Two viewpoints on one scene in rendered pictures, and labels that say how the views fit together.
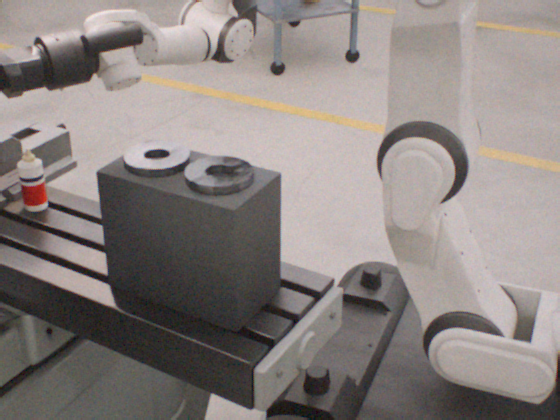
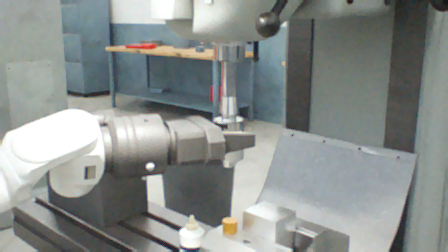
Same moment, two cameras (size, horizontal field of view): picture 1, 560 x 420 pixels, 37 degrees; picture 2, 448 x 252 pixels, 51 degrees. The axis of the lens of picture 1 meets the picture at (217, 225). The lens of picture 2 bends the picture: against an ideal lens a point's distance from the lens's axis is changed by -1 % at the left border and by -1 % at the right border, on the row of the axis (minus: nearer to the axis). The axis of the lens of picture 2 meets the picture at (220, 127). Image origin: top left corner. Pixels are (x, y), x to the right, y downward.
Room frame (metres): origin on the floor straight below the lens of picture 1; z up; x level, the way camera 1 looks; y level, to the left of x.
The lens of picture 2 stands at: (1.95, 0.44, 1.35)
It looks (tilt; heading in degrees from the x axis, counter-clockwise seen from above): 14 degrees down; 188
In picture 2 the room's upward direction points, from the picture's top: straight up
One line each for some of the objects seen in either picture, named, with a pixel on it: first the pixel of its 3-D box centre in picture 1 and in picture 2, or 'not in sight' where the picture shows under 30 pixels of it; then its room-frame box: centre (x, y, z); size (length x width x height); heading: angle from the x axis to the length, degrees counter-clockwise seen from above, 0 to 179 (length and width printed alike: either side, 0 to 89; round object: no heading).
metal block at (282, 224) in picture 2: not in sight; (269, 229); (1.30, 0.43, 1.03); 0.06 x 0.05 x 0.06; 55
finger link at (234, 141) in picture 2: not in sight; (236, 142); (1.28, 0.38, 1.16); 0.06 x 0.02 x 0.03; 120
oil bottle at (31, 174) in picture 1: (31, 177); (192, 246); (1.26, 0.31, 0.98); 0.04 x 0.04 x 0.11
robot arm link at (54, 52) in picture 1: (32, 67); (171, 144); (1.30, 0.28, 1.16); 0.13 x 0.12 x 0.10; 30
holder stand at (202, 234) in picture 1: (191, 227); (94, 163); (1.00, 0.04, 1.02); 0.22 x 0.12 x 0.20; 56
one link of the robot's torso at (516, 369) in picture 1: (498, 335); not in sight; (1.18, -0.49, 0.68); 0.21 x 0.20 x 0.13; 64
